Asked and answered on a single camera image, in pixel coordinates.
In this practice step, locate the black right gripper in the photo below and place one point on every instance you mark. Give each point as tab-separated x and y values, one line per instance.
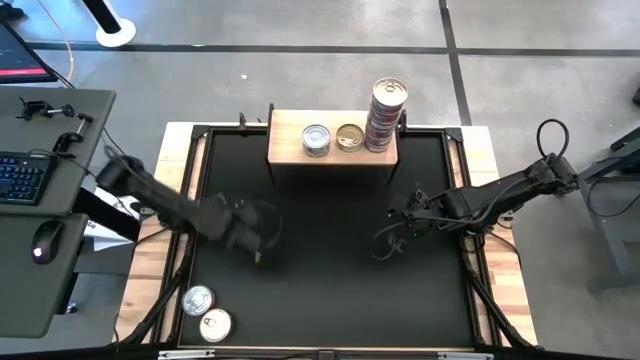
430	212

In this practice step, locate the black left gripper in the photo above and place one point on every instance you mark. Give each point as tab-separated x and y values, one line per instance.
235	222

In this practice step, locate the green label gold-lid can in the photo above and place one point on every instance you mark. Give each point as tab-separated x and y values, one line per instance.
349	148

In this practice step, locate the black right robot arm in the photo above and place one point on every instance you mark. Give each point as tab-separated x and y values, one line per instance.
500	192

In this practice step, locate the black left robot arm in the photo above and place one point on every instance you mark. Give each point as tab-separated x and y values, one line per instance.
150	192

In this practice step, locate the wooden shelf with black legs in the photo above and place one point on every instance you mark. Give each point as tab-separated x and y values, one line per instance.
285	150

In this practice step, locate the shiny ringed silver-lid can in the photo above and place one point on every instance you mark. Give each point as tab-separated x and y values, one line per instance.
198	300

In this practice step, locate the white pull-tab lid can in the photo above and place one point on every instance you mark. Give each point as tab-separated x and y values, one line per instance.
216	325

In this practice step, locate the black table mat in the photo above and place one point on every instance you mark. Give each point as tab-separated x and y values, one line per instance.
325	300

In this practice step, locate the black desk support bar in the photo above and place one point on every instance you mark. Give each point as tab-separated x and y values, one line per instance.
107	215

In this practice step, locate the white paper sheet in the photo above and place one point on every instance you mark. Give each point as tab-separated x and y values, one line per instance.
107	241

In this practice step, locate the black desk clamp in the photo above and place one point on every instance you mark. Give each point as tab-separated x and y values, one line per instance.
75	132
45	109

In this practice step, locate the black computer mouse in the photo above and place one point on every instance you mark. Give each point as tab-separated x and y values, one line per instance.
46	241

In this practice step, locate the grey desk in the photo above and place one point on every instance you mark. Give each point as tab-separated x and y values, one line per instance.
50	130

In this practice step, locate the backlit black keyboard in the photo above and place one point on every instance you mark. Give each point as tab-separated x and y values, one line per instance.
20	177

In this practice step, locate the white floor stand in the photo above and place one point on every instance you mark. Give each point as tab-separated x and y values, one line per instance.
116	31

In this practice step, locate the black computer monitor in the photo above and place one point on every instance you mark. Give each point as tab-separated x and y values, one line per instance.
20	55

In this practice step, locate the black metal table frame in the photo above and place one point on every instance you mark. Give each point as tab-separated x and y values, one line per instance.
201	131

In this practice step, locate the silver metal bracket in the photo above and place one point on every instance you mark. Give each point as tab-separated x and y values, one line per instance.
465	356
186	354

